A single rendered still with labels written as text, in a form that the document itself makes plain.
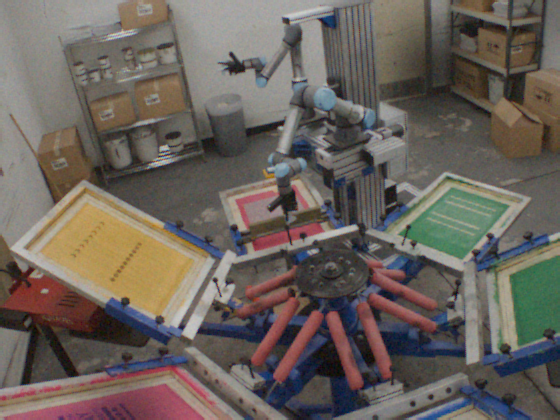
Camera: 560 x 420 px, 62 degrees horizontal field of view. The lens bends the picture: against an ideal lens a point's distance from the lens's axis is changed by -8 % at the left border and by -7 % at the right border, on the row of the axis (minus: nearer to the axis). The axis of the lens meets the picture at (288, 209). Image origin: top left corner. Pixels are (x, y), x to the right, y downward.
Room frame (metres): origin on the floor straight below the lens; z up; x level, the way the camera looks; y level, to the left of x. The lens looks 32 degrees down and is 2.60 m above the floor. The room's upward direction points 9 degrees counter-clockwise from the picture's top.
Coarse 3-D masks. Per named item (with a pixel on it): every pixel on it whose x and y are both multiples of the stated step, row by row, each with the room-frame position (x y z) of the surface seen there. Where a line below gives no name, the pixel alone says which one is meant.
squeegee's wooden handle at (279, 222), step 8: (312, 208) 2.36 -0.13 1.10; (320, 208) 2.35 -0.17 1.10; (280, 216) 2.33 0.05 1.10; (296, 216) 2.33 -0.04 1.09; (304, 216) 2.33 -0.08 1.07; (312, 216) 2.34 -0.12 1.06; (320, 216) 2.35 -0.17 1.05; (256, 224) 2.29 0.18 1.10; (264, 224) 2.29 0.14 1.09; (272, 224) 2.30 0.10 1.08; (280, 224) 2.31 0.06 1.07; (256, 232) 2.28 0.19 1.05; (264, 232) 2.29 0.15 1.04
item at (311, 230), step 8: (272, 192) 2.86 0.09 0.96; (296, 192) 2.81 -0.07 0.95; (272, 200) 2.76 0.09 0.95; (296, 200) 2.71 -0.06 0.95; (304, 200) 2.70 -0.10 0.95; (280, 208) 2.65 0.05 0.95; (296, 208) 2.62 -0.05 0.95; (304, 208) 2.61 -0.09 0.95; (312, 224) 2.42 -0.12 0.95; (296, 232) 2.37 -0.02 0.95; (312, 232) 2.34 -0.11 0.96; (320, 232) 2.33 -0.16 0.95
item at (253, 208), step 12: (264, 192) 2.87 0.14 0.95; (240, 204) 2.77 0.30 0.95; (252, 204) 2.75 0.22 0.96; (264, 204) 2.72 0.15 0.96; (252, 216) 2.61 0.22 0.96; (264, 216) 2.58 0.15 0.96; (276, 216) 2.57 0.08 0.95; (264, 240) 2.34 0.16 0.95; (276, 240) 2.32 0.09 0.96; (288, 240) 2.30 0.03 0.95
